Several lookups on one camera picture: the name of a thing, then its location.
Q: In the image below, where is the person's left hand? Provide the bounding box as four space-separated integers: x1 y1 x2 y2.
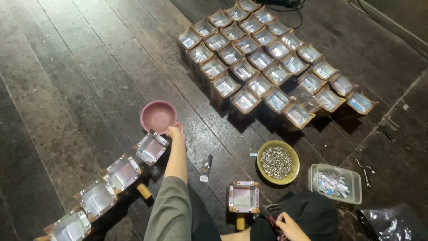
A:
166 121 186 141

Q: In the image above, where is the person's right hand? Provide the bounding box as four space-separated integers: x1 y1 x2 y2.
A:
276 212 312 241

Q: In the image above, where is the red-handled metal tool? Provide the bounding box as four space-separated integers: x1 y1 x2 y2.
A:
261 204 285 241

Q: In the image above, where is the pink plastic bowl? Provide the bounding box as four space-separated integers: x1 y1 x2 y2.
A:
140 100 178 135

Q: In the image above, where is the small dark foil packet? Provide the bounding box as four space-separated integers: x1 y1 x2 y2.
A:
200 153 213 183

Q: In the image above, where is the heap of small metal rivets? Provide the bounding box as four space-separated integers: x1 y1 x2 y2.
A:
260 146 293 179

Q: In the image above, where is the olive green bowl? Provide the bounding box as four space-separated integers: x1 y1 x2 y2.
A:
256 140 300 185

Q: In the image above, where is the heap of white paper slips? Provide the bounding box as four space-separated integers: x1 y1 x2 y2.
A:
316 172 350 199

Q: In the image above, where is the clear plastic container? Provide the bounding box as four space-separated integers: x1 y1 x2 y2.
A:
308 163 363 205

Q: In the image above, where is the black plastic bag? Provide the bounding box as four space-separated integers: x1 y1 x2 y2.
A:
357 204 428 241

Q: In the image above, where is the group of open foil-lined boxes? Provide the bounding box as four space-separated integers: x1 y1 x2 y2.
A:
177 0 379 131

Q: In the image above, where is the black device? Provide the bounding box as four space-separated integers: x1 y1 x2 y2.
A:
264 0 301 8

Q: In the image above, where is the metal-lidded wooden box with handle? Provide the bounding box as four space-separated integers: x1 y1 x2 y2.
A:
134 131 170 166
100 154 153 200
33 207 92 241
227 181 261 231
74 179 118 223

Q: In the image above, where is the thin black wire with white ends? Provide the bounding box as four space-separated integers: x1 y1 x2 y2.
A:
347 155 376 188

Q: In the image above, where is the black cable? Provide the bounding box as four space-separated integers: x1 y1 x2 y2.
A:
267 2 305 30

